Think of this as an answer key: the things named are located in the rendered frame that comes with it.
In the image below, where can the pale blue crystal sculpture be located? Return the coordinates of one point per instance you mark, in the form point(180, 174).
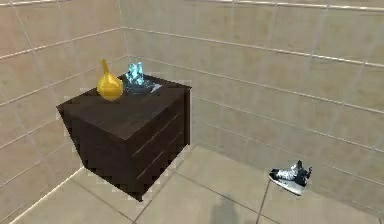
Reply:
point(136, 77)

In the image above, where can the dark brown chest of drawers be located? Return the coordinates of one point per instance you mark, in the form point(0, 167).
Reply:
point(126, 133)

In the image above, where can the yellow vase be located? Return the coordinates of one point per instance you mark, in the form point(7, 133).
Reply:
point(109, 86)

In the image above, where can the black and white shoe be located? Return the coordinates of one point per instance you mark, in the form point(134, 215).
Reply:
point(290, 177)

